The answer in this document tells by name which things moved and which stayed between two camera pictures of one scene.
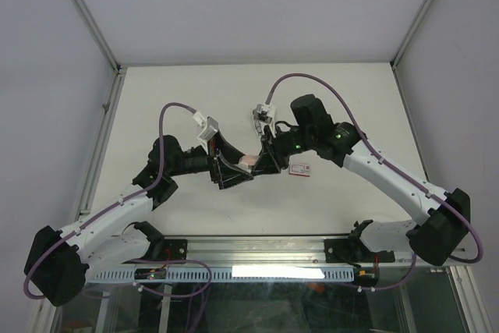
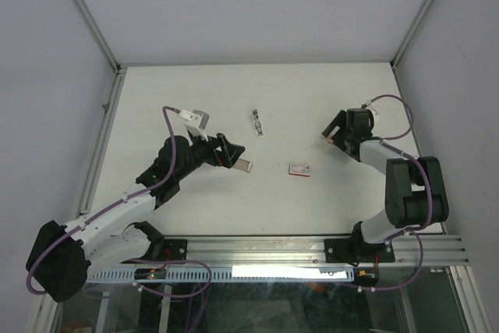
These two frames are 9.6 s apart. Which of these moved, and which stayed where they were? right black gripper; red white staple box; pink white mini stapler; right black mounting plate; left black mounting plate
Moved: pink white mini stapler; right black gripper
Stayed: left black mounting plate; red white staple box; right black mounting plate
